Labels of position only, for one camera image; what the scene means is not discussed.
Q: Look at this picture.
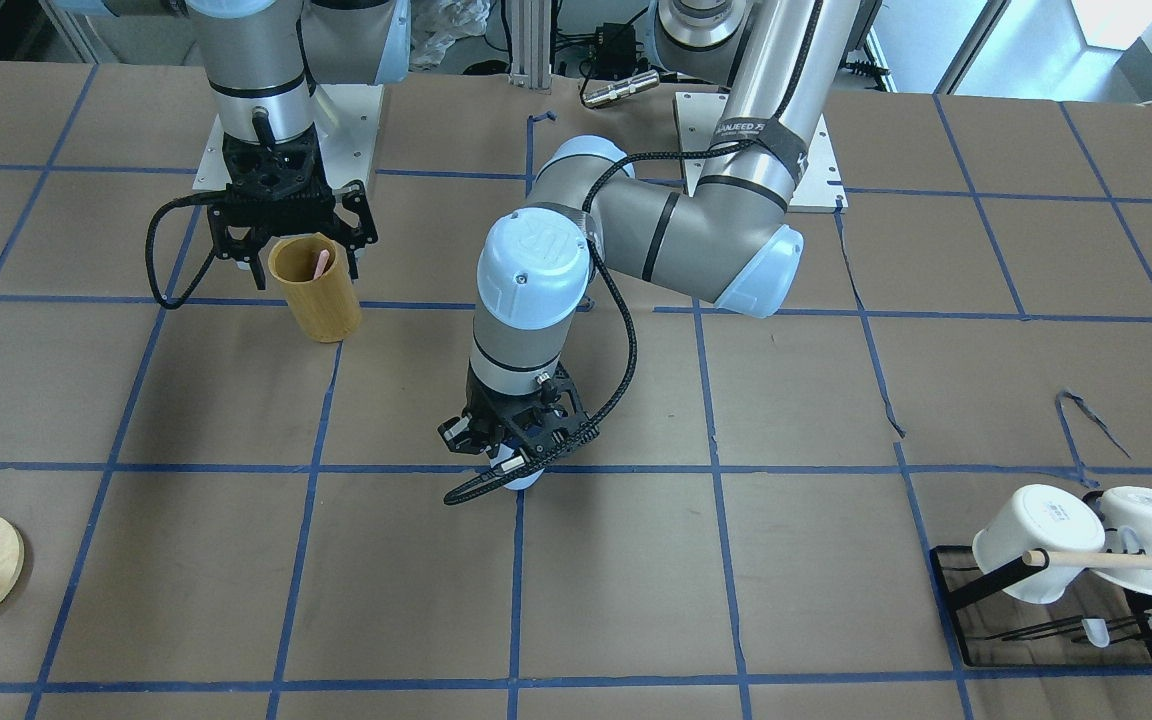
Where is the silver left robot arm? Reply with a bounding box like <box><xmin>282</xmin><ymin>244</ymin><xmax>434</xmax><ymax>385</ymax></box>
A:
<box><xmin>439</xmin><ymin>1</ymin><xmax>859</xmax><ymax>484</ymax></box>

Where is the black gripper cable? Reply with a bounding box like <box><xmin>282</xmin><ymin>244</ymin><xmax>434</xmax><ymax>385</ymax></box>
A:
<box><xmin>444</xmin><ymin>30</ymin><xmax>827</xmax><ymax>507</ymax></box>

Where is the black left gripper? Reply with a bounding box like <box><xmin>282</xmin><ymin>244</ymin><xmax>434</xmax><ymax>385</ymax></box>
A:
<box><xmin>438</xmin><ymin>363</ymin><xmax>599</xmax><ymax>460</ymax></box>

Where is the light blue cup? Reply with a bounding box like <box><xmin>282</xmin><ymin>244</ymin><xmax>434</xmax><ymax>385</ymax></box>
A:
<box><xmin>505</xmin><ymin>469</ymin><xmax>545</xmax><ymax>491</ymax></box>

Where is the wooden rack handle rod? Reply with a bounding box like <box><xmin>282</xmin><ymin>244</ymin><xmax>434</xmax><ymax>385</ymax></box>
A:
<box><xmin>1020</xmin><ymin>548</ymin><xmax>1152</xmax><ymax>571</ymax></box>

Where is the black wire mug rack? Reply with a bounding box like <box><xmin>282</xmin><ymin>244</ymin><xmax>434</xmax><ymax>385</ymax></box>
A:
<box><xmin>931</xmin><ymin>488</ymin><xmax>1152</xmax><ymax>667</ymax></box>

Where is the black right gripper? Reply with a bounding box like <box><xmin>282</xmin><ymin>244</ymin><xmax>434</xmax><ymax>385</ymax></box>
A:
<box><xmin>207</xmin><ymin>132</ymin><xmax>378</xmax><ymax>291</ymax></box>

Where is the aluminium frame post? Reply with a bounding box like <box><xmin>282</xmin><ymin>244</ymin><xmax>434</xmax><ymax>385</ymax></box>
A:
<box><xmin>503</xmin><ymin>0</ymin><xmax>553</xmax><ymax>94</ymax></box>

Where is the white mug front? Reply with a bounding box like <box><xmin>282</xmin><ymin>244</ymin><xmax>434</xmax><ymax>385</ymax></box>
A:
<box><xmin>972</xmin><ymin>484</ymin><xmax>1106</xmax><ymax>573</ymax></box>

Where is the bamboo cylinder holder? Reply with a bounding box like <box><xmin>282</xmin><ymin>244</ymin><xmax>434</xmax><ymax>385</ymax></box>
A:
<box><xmin>270</xmin><ymin>234</ymin><xmax>361</xmax><ymax>343</ymax></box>

